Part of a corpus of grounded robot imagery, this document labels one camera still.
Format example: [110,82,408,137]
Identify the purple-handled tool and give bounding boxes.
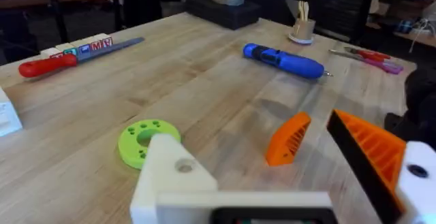
[328,49,405,75]

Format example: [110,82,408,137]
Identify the red-handled scissors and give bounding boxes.
[343,46,392,63]

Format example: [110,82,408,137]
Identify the white box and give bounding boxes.
[0,87,23,138]

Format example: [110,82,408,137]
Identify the black box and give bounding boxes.
[185,0,262,31]

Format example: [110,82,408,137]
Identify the blue electric screwdriver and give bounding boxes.
[242,42,334,80]

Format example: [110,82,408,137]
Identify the green disc with holes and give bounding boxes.
[117,119,182,170]

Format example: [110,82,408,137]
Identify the row of wooden letter blocks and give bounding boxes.
[40,33,114,60]

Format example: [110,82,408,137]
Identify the white orange left gripper right finger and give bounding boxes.
[326,109,436,224]

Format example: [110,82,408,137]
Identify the bare white left gripper left finger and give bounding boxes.
[129,133,219,224]

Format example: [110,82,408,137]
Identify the orange ribbed wedge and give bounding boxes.
[264,111,312,167]

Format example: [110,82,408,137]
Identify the grey cup with wooden cutlery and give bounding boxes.
[288,0,316,45]

